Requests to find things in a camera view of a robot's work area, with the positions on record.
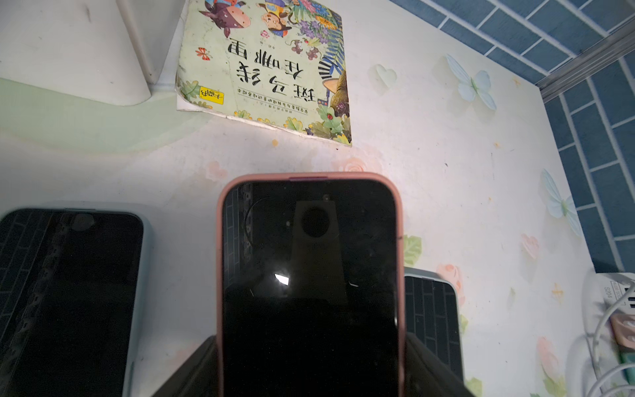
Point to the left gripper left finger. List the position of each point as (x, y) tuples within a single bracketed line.
[(197, 377)]

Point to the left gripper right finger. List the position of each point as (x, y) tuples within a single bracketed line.
[(426, 376)]

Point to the phone light case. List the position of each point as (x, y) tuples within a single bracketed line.
[(72, 283), (432, 314)]

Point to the white power strip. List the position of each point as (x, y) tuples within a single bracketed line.
[(609, 327)]

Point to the colourful children's picture book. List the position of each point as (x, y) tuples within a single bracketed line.
[(278, 63)]

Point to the white three-drawer storage box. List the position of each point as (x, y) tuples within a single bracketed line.
[(106, 51)]

